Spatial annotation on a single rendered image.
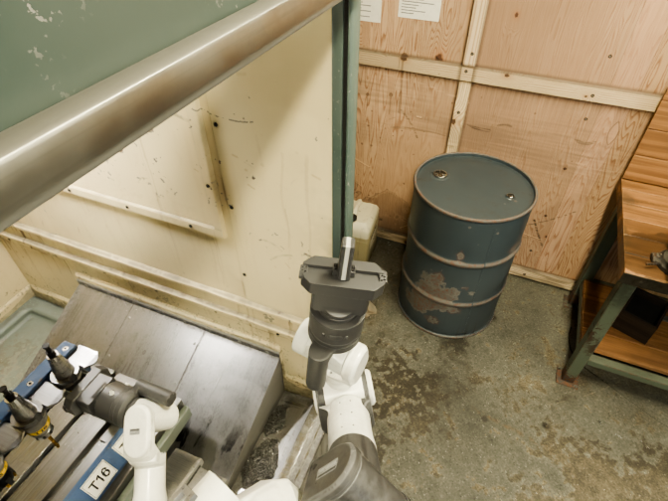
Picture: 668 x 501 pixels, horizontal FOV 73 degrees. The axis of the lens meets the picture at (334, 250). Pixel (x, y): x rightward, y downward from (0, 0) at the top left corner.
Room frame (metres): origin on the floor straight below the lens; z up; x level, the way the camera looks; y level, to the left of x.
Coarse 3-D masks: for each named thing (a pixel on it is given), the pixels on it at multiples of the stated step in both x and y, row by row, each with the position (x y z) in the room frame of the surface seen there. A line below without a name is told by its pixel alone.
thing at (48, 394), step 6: (42, 384) 0.57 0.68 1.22; (48, 384) 0.57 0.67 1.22; (36, 390) 0.55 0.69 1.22; (42, 390) 0.55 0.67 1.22; (48, 390) 0.55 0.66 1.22; (54, 390) 0.55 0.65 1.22; (60, 390) 0.55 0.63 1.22; (30, 396) 0.54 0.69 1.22; (36, 396) 0.54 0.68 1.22; (42, 396) 0.54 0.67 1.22; (48, 396) 0.54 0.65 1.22; (54, 396) 0.54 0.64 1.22; (60, 396) 0.54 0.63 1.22; (42, 402) 0.52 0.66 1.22; (48, 402) 0.52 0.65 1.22; (54, 402) 0.52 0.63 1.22; (48, 408) 0.51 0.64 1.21
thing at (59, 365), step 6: (60, 354) 0.60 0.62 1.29; (48, 360) 0.58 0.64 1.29; (54, 360) 0.58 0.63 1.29; (60, 360) 0.59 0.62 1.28; (66, 360) 0.60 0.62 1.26; (54, 366) 0.58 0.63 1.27; (60, 366) 0.58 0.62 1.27; (66, 366) 0.59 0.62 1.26; (72, 366) 0.60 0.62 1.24; (54, 372) 0.58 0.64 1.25; (60, 372) 0.58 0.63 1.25; (66, 372) 0.58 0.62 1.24; (72, 372) 0.59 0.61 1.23; (60, 378) 0.57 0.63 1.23; (66, 378) 0.57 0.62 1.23
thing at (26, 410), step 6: (18, 396) 0.49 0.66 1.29; (6, 402) 0.48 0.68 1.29; (12, 402) 0.48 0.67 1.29; (18, 402) 0.49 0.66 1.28; (24, 402) 0.49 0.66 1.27; (30, 402) 0.50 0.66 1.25; (12, 408) 0.48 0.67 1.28; (18, 408) 0.48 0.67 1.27; (24, 408) 0.48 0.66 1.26; (30, 408) 0.49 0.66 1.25; (36, 408) 0.50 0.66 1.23; (12, 414) 0.47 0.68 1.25; (18, 414) 0.47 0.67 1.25; (24, 414) 0.48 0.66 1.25; (30, 414) 0.48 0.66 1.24; (18, 420) 0.47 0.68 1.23; (24, 420) 0.47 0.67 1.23
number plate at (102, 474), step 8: (104, 464) 0.49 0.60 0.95; (96, 472) 0.47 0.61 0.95; (104, 472) 0.48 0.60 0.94; (112, 472) 0.48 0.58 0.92; (88, 480) 0.45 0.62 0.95; (96, 480) 0.46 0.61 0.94; (104, 480) 0.46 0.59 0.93; (88, 488) 0.44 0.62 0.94; (96, 488) 0.44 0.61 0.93; (96, 496) 0.42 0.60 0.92
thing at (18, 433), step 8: (0, 424) 0.47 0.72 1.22; (8, 424) 0.47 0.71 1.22; (0, 432) 0.45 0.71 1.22; (8, 432) 0.45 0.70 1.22; (16, 432) 0.45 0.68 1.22; (24, 432) 0.45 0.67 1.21; (0, 440) 0.43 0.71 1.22; (8, 440) 0.43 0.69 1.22; (16, 440) 0.43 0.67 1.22; (0, 448) 0.42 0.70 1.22; (8, 448) 0.42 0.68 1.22
